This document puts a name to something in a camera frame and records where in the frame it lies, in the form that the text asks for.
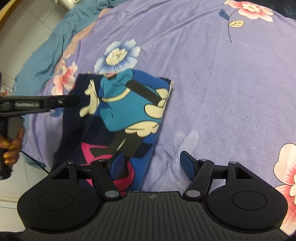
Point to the teal blanket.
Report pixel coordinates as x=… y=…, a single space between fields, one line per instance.
x=39 y=68

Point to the purple floral bed sheet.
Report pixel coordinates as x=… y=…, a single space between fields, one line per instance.
x=232 y=65

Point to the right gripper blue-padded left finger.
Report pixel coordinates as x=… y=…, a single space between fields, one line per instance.
x=115 y=165

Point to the navy Mickey Mouse kids shirt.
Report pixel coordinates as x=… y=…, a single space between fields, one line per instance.
x=119 y=113

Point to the person's left hand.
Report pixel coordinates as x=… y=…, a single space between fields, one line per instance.
x=12 y=149

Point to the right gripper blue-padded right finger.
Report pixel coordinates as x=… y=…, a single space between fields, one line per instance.
x=189 y=164

